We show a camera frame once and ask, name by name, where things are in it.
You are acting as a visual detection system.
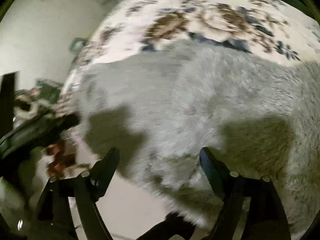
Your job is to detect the grey fleece pants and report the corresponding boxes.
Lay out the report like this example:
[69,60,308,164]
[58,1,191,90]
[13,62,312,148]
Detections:
[65,40,319,239]

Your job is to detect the green shelf rack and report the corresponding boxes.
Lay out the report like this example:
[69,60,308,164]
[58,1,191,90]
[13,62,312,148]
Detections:
[35,79,63,105]

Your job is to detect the red clothes pile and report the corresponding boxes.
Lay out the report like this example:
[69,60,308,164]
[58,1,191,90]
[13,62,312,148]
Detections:
[45,139,75,179]

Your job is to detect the floral bed blanket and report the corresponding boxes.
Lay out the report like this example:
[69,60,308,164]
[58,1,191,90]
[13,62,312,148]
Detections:
[56,0,319,115]

